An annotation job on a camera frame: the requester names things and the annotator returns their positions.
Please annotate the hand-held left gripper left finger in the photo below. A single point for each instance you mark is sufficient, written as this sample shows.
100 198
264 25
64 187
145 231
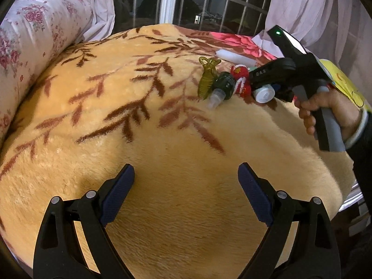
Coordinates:
116 197

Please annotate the dark green spray bottle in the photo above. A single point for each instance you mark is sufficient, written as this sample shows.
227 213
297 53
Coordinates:
225 84

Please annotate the person's right forearm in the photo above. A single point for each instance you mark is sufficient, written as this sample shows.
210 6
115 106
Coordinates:
363 139

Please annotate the person's right hand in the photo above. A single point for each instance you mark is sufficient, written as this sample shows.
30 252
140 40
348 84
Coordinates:
340 107

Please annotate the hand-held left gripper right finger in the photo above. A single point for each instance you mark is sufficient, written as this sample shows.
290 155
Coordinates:
255 197

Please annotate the olive hair clip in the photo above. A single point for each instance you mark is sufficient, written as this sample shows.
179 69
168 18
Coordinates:
207 78

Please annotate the pink floral rolled quilt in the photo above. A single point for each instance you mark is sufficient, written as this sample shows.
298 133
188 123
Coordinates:
35 35

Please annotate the yellow pillow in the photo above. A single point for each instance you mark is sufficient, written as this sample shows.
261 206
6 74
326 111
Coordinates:
345 78

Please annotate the barred window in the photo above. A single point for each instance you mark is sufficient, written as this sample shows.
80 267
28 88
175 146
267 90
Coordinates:
168 0

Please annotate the light green bottle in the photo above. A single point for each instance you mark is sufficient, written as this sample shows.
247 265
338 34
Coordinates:
264 94

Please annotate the long white box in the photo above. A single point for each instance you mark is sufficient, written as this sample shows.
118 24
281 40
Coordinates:
232 56

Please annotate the yellow leaf-pattern plush blanket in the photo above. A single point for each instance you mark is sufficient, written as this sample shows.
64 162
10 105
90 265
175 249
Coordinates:
174 151

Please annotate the red and white toy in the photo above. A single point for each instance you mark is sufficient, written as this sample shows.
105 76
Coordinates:
241 78

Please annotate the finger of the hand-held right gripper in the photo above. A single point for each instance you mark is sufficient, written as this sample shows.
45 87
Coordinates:
284 95
270 74

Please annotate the pale pink curtain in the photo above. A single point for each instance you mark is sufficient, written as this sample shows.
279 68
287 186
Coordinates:
319 5
87 5

